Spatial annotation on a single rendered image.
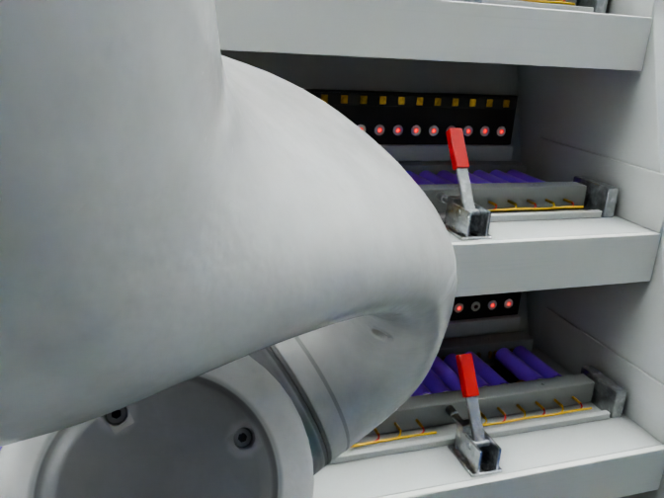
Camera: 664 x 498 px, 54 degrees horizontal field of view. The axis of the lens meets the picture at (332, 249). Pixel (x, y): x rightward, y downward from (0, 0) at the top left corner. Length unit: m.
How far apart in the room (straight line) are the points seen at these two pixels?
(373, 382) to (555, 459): 0.39
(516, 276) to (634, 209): 0.15
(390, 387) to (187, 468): 0.08
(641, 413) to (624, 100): 0.29
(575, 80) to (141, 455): 0.62
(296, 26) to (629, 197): 0.34
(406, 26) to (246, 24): 0.12
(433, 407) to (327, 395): 0.37
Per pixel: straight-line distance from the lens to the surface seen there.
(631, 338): 0.68
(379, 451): 0.56
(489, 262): 0.54
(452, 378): 0.65
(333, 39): 0.51
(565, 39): 0.61
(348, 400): 0.23
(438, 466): 0.56
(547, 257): 0.57
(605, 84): 0.70
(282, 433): 0.19
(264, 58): 0.69
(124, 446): 0.18
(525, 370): 0.69
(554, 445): 0.62
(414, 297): 0.16
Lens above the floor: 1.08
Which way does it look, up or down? 1 degrees down
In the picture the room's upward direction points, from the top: 3 degrees counter-clockwise
